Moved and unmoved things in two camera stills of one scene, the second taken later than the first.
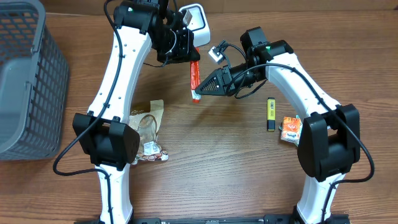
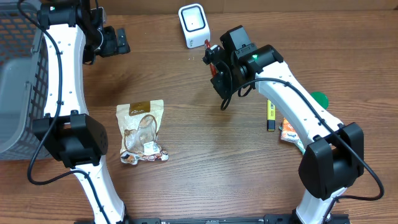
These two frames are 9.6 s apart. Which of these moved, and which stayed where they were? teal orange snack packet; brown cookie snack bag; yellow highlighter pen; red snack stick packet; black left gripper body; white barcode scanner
Moved: red snack stick packet; black left gripper body
Stayed: teal orange snack packet; white barcode scanner; yellow highlighter pen; brown cookie snack bag
